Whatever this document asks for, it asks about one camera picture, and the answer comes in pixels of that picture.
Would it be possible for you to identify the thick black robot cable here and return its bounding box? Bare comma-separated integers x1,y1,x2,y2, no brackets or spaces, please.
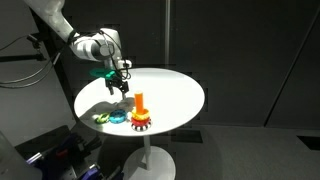
0,51,64,90
0,54,56,85

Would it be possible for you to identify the silver vertical pole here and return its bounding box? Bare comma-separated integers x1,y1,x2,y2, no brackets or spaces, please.
164,0,172,69

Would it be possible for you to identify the white table pedestal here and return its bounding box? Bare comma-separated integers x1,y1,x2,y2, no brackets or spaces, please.
122,133,177,180

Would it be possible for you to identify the grey rounded housing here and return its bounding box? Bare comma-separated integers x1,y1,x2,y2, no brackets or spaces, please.
0,130,43,180

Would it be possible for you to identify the thin black cable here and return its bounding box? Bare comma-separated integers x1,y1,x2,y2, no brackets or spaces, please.
0,35,29,52

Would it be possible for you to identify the teal ring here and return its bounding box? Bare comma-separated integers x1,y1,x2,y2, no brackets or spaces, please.
94,116,107,125

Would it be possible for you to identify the blue clamp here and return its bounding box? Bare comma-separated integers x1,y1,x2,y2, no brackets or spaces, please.
25,151,44,167
63,132,86,152
80,164,102,180

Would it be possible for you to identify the blue dotted ring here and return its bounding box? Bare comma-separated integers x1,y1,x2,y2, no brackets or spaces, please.
108,109,127,125

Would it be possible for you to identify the red ring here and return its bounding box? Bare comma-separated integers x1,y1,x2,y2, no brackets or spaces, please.
130,115,152,126

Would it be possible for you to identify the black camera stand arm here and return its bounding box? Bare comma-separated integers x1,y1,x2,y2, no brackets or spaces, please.
0,33,47,64

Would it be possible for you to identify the black mounting platform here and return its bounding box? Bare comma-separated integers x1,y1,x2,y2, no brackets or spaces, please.
14,124,103,180

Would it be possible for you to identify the orange bumpy ring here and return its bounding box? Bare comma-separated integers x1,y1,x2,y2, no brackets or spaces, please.
131,107,150,122

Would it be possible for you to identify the red clamp handle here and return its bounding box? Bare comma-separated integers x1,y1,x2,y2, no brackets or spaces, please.
55,148,70,158

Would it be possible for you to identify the orange stacking peg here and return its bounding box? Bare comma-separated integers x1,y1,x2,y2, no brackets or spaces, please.
133,90,145,114

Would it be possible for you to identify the green spiky ring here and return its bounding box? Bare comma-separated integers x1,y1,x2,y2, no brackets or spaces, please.
96,112,111,124

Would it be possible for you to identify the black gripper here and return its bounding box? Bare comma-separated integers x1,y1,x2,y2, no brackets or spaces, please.
104,74,130,101

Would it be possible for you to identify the black white striped base ring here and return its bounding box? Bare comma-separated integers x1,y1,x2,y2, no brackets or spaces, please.
130,119,153,133

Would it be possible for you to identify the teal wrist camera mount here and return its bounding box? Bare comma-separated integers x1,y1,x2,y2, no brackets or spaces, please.
88,67,117,80

